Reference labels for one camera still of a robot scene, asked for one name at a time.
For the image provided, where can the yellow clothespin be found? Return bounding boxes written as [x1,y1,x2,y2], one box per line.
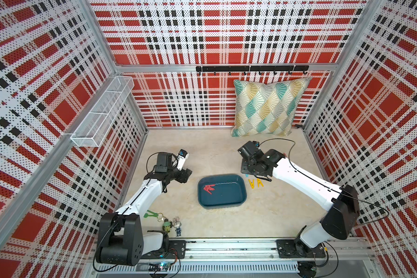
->
[257,178,264,187]
[248,179,255,189]

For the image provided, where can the red clothespin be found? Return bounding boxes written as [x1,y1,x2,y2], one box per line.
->
[203,184,215,195]

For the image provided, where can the teal plastic storage box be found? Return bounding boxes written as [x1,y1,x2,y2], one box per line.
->
[197,174,247,209]

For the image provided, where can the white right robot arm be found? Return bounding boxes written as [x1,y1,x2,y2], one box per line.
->
[238,141,360,256]

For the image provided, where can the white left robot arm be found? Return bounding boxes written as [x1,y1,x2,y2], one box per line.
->
[94,149,192,266]

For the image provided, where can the geometric patterned pillow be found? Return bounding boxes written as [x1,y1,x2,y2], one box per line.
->
[231,77,312,137]

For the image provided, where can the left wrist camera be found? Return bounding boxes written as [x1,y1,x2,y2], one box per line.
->
[177,149,188,170]

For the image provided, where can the green figurine keychain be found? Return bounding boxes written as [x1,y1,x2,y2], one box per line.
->
[162,219,173,233]

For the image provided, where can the rabbit figurine keychain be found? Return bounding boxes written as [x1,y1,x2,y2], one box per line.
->
[173,217,182,237]

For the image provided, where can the black hook rail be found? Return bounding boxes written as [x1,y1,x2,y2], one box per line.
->
[196,65,309,74]

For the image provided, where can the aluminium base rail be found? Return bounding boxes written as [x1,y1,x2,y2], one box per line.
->
[84,237,384,278]

